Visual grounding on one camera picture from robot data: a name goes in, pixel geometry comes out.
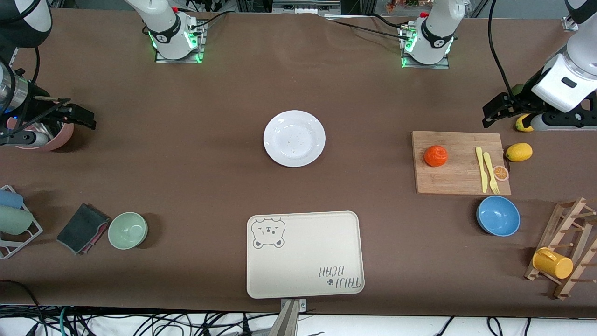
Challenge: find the wooden cutting board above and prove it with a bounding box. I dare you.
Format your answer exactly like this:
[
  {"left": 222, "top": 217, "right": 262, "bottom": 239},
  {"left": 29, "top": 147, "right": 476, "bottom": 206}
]
[{"left": 411, "top": 131, "right": 512, "bottom": 196}]

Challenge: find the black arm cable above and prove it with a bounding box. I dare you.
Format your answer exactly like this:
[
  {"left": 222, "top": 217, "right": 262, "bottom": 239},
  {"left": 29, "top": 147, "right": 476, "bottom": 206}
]
[
  {"left": 486, "top": 0, "right": 519, "bottom": 99},
  {"left": 0, "top": 44, "right": 42, "bottom": 117}
]

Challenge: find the yellow plastic fork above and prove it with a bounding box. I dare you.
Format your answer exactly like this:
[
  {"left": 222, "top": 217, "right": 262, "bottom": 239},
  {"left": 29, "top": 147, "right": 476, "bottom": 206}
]
[{"left": 483, "top": 152, "right": 500, "bottom": 195}]

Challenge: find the beige bear print tray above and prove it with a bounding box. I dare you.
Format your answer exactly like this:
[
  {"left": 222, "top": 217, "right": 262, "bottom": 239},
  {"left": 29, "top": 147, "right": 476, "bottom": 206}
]
[{"left": 246, "top": 211, "right": 365, "bottom": 299}]

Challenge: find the pale green bowl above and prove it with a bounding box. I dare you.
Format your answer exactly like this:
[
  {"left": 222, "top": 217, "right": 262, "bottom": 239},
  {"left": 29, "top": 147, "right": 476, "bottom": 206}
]
[{"left": 108, "top": 212, "right": 148, "bottom": 250}]

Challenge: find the black base power cable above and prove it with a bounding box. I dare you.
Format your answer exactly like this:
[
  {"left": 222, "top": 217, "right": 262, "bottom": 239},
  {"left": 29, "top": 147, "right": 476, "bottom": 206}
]
[
  {"left": 326, "top": 19, "right": 413, "bottom": 39},
  {"left": 187, "top": 9, "right": 230, "bottom": 33}
]

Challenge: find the dark grey folded cloth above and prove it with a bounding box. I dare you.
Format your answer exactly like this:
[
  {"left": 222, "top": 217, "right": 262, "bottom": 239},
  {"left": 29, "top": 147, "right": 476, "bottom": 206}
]
[{"left": 56, "top": 203, "right": 111, "bottom": 255}]

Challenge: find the wooden mug rack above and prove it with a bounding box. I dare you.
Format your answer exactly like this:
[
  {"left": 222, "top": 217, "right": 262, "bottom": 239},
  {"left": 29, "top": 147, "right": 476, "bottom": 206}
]
[{"left": 524, "top": 197, "right": 597, "bottom": 300}]

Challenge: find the yellow plastic knife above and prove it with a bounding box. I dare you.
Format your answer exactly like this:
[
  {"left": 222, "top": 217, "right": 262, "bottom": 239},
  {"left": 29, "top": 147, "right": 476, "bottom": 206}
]
[{"left": 475, "top": 147, "right": 488, "bottom": 194}]

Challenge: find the orange red decoration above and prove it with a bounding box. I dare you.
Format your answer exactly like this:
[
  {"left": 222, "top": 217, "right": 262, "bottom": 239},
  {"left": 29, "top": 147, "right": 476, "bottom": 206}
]
[{"left": 385, "top": 0, "right": 423, "bottom": 13}]

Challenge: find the grey metal device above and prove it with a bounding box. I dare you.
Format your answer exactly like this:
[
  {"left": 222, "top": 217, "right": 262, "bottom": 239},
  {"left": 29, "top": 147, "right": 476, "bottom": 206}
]
[{"left": 272, "top": 0, "right": 341, "bottom": 14}]

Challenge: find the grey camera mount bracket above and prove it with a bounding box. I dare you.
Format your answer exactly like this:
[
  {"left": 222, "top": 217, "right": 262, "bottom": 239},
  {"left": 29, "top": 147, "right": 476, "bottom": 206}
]
[{"left": 270, "top": 299, "right": 308, "bottom": 336}]

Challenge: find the pink folded cloth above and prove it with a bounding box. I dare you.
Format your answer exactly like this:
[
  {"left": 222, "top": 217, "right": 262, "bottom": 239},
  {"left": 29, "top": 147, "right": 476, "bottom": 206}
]
[{"left": 82, "top": 222, "right": 111, "bottom": 255}]

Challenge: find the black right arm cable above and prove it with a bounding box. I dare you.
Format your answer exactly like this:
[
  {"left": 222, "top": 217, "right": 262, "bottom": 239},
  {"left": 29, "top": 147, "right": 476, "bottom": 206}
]
[{"left": 0, "top": 44, "right": 42, "bottom": 117}]

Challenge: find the white round plate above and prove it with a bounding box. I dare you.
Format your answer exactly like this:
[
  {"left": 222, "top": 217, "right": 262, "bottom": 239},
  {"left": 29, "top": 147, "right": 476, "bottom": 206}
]
[{"left": 263, "top": 110, "right": 326, "bottom": 168}]

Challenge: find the blue bowl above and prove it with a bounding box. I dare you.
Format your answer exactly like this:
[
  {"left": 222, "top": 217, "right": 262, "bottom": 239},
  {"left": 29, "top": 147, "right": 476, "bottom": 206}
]
[{"left": 476, "top": 196, "right": 521, "bottom": 237}]

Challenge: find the yellow mug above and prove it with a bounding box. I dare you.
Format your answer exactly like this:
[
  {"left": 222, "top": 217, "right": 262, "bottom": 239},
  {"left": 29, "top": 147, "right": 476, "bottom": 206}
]
[{"left": 532, "top": 247, "right": 574, "bottom": 280}]

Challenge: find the pink bowl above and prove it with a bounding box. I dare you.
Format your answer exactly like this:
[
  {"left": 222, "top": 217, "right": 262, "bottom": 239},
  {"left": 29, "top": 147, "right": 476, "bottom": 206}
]
[{"left": 7, "top": 117, "right": 75, "bottom": 151}]

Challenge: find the white wire cup rack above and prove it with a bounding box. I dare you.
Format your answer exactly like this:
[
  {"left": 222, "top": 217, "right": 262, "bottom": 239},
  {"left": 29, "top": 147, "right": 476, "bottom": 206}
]
[{"left": 0, "top": 185, "right": 44, "bottom": 260}]

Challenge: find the orange fruit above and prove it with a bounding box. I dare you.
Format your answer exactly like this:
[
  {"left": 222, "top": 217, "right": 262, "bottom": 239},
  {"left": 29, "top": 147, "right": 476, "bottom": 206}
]
[{"left": 424, "top": 145, "right": 449, "bottom": 167}]

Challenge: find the pale green cup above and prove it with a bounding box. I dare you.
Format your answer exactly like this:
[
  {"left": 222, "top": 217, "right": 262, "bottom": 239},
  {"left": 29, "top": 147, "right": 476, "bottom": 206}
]
[{"left": 0, "top": 205, "right": 34, "bottom": 236}]

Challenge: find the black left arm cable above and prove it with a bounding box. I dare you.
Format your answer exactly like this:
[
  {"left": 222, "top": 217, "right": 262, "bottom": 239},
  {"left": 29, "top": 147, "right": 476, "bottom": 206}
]
[{"left": 486, "top": 0, "right": 519, "bottom": 99}]

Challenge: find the blue cup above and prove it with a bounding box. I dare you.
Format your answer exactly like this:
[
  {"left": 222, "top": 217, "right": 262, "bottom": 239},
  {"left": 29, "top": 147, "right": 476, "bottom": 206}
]
[{"left": 0, "top": 189, "right": 24, "bottom": 210}]

